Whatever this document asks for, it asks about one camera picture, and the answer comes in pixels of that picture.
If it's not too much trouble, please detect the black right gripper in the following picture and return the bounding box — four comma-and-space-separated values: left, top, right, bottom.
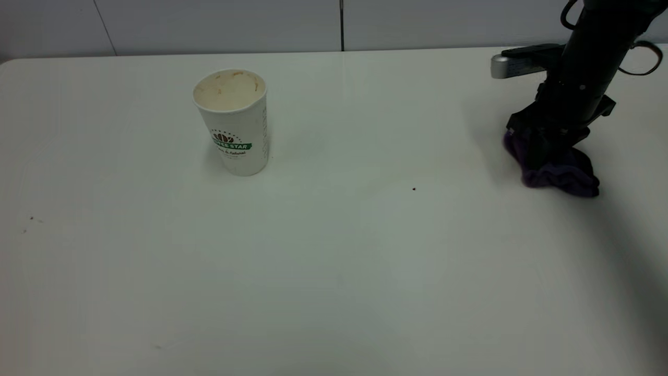
505, 78, 617, 173

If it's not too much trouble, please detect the purple cloth with black trim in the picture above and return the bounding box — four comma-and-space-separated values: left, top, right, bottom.
503, 130, 601, 198

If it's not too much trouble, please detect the white paper coffee cup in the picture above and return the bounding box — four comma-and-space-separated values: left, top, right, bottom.
193, 69, 269, 177

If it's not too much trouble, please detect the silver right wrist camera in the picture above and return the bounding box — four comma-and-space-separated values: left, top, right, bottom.
490, 44, 567, 80

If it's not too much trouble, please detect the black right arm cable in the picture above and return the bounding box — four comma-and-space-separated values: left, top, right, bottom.
559, 0, 664, 77

